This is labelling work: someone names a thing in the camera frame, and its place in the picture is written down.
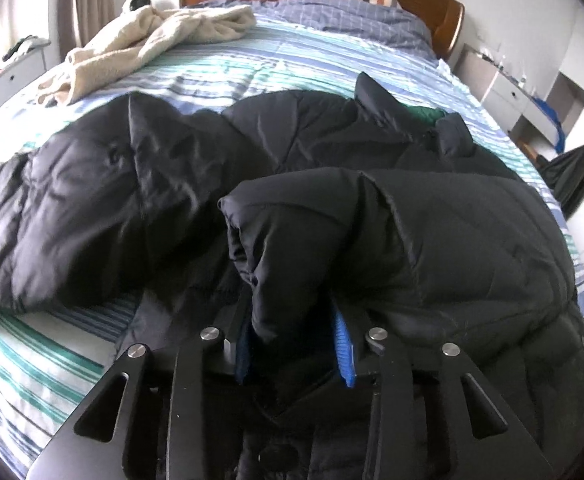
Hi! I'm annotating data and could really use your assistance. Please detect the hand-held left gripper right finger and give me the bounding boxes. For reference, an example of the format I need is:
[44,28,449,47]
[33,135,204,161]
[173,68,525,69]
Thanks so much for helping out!
[329,305,555,480]

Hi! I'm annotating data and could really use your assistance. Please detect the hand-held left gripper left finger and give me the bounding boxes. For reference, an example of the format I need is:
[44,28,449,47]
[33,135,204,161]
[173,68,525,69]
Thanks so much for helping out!
[29,305,253,480]

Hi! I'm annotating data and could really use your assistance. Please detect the black puffer jacket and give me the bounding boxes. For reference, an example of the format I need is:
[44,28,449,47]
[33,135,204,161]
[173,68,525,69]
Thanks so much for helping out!
[0,72,584,480]

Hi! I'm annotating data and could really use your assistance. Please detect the blue cloth item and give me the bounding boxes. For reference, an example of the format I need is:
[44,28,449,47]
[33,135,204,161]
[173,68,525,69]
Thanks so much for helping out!
[537,97,568,153]

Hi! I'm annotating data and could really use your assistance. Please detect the white nightstand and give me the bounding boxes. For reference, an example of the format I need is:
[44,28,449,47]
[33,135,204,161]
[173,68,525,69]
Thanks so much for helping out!
[454,42,548,133]

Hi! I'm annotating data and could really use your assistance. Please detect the striped bed quilt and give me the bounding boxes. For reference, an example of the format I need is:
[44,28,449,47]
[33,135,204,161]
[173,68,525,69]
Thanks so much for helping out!
[0,10,584,480]

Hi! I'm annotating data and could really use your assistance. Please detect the cream fleece blanket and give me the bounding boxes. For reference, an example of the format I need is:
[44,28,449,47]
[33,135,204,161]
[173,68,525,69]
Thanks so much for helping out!
[36,4,257,107]

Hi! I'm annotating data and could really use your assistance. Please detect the white dresser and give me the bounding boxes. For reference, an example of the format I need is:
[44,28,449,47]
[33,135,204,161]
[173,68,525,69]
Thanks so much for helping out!
[0,35,52,136]

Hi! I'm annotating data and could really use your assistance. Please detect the beige curtain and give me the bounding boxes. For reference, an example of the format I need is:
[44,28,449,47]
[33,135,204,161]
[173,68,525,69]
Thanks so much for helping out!
[49,0,122,63]

